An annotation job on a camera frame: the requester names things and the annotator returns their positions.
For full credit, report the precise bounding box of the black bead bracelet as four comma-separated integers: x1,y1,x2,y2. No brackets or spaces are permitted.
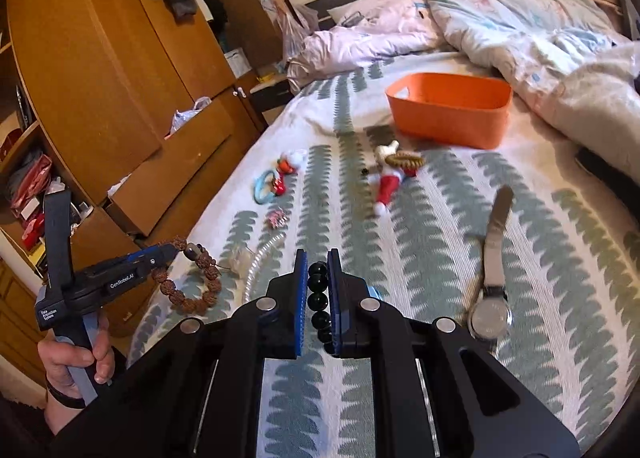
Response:
305,260,335,355

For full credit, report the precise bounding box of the brown rudraksha bead bracelet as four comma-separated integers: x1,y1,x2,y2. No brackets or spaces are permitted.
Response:
150,236,224,317

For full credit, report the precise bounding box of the person's left forearm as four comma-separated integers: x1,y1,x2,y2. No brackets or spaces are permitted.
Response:
44,372,86,435

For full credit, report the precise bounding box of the person's left hand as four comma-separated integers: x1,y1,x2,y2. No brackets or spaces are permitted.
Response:
38,313,115,398

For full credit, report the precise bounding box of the pink striped hair clip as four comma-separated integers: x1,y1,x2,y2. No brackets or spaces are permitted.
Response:
266,208,288,230

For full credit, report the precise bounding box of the red berry hair clip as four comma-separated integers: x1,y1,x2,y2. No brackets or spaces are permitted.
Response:
271,172,286,196

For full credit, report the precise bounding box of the white bunny carrot hair clip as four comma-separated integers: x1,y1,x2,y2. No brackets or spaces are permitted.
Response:
277,149,308,174

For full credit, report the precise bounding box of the santa hat hair clip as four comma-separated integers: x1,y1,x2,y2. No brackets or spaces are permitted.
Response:
373,140,424,217

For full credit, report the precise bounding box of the patterned bedspread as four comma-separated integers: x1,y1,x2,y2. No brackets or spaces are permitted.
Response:
127,50,640,458

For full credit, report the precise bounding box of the silver wristwatch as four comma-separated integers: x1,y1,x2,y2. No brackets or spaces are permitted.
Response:
468,185,514,351

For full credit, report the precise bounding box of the nightstand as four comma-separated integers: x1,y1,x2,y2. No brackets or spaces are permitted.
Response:
248,75,294,125

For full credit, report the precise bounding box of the orange plastic basket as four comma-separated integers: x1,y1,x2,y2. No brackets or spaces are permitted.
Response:
385,73,513,149

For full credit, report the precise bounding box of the plastic bag in drawer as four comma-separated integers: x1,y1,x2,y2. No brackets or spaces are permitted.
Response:
168,96,212,135

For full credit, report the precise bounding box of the wooden wardrobe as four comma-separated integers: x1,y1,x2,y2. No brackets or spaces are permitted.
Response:
1,0,266,381

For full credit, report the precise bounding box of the hanging plastic bag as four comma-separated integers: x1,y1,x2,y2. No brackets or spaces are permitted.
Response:
277,4,319,62

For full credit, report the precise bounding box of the pink blanket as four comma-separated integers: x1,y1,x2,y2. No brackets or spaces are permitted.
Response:
288,0,445,94

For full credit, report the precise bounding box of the floral duvet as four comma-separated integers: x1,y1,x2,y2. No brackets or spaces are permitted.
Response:
426,0,639,180

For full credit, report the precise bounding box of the light blue bracelet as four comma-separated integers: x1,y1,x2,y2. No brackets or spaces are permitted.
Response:
252,168,279,206

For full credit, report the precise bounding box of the gold braided hair tie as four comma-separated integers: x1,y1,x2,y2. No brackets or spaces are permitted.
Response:
383,149,426,170

